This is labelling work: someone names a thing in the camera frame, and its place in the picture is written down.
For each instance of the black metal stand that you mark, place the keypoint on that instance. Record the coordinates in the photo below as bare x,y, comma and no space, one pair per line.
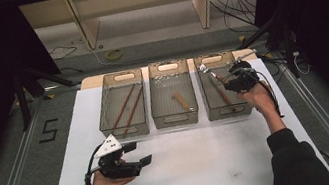
289,51

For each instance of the person's right hand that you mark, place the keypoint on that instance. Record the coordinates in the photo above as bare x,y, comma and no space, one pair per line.
261,98

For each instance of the yellow tape roll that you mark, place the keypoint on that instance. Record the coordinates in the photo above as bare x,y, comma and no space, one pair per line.
107,55

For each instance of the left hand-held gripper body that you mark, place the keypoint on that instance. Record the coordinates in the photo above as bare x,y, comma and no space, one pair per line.
118,169

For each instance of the brown wooden chopstick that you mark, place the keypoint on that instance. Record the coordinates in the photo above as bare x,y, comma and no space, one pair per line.
124,106
132,111

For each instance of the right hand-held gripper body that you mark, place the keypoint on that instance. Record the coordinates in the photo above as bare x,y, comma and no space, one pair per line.
244,77

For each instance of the light wooden desk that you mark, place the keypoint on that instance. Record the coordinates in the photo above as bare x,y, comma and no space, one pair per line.
88,31

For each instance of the white table sheet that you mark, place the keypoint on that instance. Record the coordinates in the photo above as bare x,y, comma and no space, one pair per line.
183,177

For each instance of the yellow floor tape piece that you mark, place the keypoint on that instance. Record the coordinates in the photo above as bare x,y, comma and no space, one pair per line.
51,96
241,38
268,55

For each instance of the black tripod stand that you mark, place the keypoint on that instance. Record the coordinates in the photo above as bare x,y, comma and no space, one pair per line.
23,106

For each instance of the grey translucent plastic bin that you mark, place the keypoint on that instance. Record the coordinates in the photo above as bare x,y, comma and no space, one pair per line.
122,113
214,101
168,105

